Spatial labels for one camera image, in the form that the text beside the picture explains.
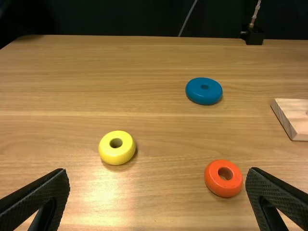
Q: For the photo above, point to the wooden peg base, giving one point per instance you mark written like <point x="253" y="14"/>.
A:
<point x="293" y="115"/>

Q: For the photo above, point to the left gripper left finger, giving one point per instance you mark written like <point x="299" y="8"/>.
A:
<point x="24" y="204"/>

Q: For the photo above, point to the black clamp stand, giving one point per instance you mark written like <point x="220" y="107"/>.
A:
<point x="255" y="37"/>

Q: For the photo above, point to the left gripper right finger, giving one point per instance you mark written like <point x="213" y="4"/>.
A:
<point x="269" y="195"/>

